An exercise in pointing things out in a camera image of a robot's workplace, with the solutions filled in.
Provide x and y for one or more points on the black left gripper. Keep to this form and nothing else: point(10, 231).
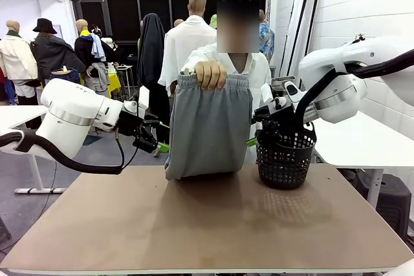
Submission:
point(127, 125)

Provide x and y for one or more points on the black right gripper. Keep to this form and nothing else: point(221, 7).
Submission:
point(270, 124)

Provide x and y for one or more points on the grey training pants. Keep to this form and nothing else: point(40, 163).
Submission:
point(210, 127)

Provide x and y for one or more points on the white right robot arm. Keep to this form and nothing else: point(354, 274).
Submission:
point(333, 62)

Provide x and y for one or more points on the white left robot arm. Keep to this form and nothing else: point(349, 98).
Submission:
point(71, 108)

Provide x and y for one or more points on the person's right hand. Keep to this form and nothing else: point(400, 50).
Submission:
point(210, 74)

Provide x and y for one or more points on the black perforated plastic basket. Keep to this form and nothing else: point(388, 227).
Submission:
point(288, 166)

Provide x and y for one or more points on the yellow tablecloth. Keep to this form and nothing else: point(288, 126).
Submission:
point(114, 83)

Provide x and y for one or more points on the silver metal tool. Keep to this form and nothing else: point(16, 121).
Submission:
point(284, 79)

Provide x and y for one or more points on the white metal stool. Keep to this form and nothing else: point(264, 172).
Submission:
point(124, 69)

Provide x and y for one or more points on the person in white shirt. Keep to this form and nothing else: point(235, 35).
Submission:
point(260, 69)

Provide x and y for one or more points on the mannequin in black hooded cloak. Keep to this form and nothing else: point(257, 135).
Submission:
point(150, 49)

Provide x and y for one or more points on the mannequin with yellow scarf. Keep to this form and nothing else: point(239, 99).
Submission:
point(97, 59)

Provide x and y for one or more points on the bald mannequin in white shirt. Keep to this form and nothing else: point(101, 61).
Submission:
point(181, 43)

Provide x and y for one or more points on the leg mannequin in blue jeans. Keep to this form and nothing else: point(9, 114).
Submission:
point(69, 75)

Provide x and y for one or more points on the person in blue floral shirt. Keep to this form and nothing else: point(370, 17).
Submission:
point(268, 40)

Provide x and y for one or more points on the wide black-framed reflector panel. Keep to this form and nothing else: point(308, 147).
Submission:
point(310, 30)

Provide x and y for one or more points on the mannequin black hat and coat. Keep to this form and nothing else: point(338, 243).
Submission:
point(55, 53)

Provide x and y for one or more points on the white table with floor foot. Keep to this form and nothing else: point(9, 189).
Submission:
point(19, 116)

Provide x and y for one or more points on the narrow black-framed reflector panel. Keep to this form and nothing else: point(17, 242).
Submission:
point(299, 14)

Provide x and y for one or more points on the black tripod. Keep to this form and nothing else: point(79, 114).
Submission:
point(359, 37)

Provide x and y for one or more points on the black plastic stool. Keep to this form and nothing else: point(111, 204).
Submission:
point(391, 201)

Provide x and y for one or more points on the mannequin in cream jacket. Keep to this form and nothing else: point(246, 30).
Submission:
point(16, 59)

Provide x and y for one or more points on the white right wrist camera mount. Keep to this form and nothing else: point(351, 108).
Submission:
point(267, 93)

